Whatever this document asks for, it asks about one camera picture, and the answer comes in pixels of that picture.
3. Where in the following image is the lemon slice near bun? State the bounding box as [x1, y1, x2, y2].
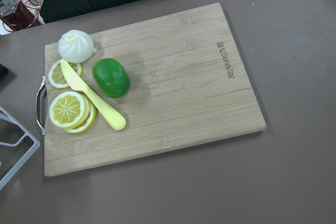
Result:
[48, 60, 82, 89]

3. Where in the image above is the lemon slice stack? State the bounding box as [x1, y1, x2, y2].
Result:
[49, 91, 97, 134]

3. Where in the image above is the white wire cup rack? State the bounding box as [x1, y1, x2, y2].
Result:
[1, 107, 40, 189]

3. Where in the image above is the green toy lime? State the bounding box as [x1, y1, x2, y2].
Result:
[92, 58, 131, 98]

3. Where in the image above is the yellow plastic knife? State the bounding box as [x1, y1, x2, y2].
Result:
[60, 59, 126, 130]

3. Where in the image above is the bamboo cutting board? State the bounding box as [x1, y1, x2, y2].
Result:
[44, 3, 266, 177]

